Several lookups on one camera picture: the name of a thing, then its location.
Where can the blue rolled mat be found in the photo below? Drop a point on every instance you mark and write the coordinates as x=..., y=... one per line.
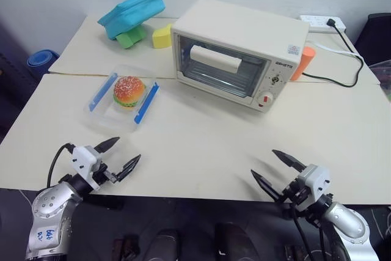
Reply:
x=39, y=60

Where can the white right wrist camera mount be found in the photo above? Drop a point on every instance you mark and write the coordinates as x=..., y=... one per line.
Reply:
x=316, y=178

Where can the red and white timer knob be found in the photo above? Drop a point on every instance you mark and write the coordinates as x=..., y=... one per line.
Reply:
x=265, y=99

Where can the cream toaster oven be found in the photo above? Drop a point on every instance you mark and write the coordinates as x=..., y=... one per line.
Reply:
x=244, y=25

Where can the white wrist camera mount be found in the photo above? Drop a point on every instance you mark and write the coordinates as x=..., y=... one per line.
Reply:
x=84, y=158
x=316, y=178

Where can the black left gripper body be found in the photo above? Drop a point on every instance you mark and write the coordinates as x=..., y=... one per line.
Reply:
x=101, y=174

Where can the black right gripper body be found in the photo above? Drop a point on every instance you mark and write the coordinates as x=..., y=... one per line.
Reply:
x=294, y=195

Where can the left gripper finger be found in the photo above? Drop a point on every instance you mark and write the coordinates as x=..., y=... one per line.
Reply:
x=107, y=144
x=129, y=167

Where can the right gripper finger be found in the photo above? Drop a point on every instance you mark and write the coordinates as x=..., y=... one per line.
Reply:
x=288, y=160
x=265, y=184

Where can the orange foam cylinder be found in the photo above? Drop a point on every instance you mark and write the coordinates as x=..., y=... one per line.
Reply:
x=302, y=62

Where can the clear container with blue clips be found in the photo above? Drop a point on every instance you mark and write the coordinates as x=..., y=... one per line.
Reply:
x=104, y=118

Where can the black chair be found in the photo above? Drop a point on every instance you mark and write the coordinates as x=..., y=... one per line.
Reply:
x=378, y=38

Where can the teal fabric pouch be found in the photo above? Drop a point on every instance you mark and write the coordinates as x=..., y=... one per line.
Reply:
x=131, y=13

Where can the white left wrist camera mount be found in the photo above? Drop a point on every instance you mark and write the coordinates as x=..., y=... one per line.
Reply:
x=84, y=158

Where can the yellow foam block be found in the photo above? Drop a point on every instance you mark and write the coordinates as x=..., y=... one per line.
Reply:
x=162, y=38

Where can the white power strip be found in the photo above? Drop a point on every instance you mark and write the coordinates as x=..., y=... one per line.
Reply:
x=314, y=21

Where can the toy hamburger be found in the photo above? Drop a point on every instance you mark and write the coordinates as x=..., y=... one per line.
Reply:
x=129, y=90

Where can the green foam block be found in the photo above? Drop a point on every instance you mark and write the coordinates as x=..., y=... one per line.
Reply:
x=129, y=39

